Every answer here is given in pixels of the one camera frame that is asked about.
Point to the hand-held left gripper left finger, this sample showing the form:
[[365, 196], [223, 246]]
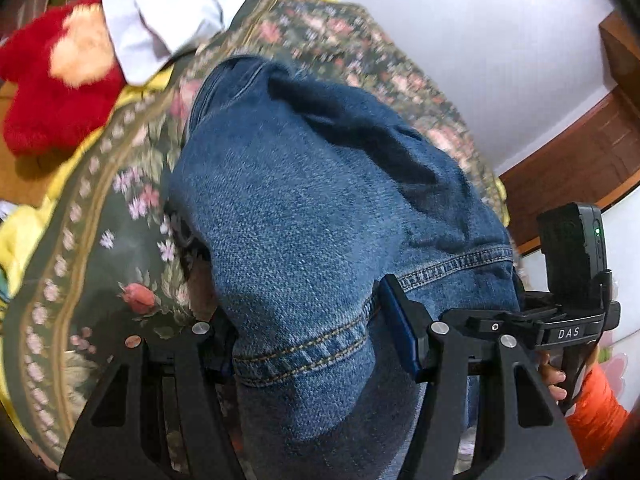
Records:
[[195, 385]]

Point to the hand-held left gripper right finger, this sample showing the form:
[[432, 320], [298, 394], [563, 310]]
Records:
[[400, 320]]

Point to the blue denim jeans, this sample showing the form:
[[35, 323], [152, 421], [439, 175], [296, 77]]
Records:
[[320, 220]]

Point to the person's right forearm orange sleeve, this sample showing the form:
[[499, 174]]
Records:
[[597, 410]]

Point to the person's right hand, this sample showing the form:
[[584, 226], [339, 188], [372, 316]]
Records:
[[555, 380]]

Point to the dark floral blanket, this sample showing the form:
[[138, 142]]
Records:
[[120, 240]]

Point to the yellow cloth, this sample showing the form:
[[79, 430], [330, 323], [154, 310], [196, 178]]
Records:
[[30, 230]]

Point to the red plush toy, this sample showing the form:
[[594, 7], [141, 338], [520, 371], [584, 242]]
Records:
[[55, 85]]

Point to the white shirt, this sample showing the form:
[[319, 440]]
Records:
[[160, 20]]

